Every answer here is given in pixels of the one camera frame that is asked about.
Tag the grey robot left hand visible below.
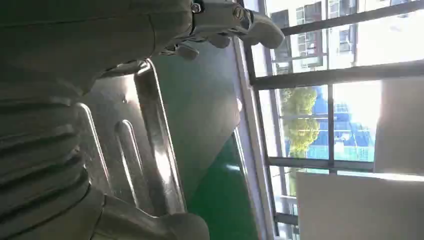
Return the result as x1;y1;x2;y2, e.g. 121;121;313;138
0;0;286;240

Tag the steel tray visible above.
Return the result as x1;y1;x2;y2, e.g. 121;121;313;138
75;58;188;218

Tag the green table mat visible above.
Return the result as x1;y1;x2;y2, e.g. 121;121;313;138
150;40;261;240

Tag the ribbed grey left arm sleeve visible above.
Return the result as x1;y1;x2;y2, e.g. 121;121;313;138
0;96;91;234

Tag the green tree outside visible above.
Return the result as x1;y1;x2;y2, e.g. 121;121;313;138
280;86;321;197

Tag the pale building outside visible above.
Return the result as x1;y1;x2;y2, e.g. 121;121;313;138
264;0;424;75

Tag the blue roofed building outside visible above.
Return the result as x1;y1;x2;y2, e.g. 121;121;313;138
306;88;377;163

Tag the white board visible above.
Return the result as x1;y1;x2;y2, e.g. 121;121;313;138
295;171;424;240

